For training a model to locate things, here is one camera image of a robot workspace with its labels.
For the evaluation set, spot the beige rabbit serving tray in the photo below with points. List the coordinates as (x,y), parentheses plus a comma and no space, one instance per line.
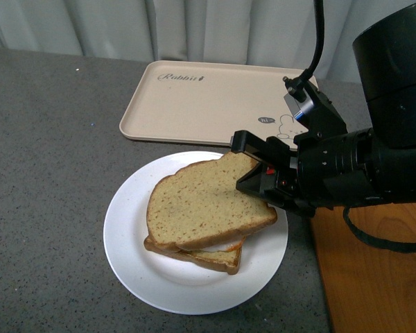
(206,103)

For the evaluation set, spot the wooden cutting board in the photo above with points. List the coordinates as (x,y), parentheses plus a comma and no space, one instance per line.
(367,289)

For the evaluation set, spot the white curtain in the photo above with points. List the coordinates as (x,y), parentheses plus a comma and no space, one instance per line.
(264,33)

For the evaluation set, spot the white orange sandwich filling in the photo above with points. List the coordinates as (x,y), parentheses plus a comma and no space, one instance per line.
(225,245)

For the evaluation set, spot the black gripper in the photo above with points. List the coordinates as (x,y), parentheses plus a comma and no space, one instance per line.
(322,173)

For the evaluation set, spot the white round plate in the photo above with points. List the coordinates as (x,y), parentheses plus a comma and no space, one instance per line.
(170,284)

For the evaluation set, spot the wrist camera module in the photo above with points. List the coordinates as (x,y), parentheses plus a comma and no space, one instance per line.
(313,109)

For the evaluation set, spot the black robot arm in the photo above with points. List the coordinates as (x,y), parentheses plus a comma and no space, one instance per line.
(386,60)

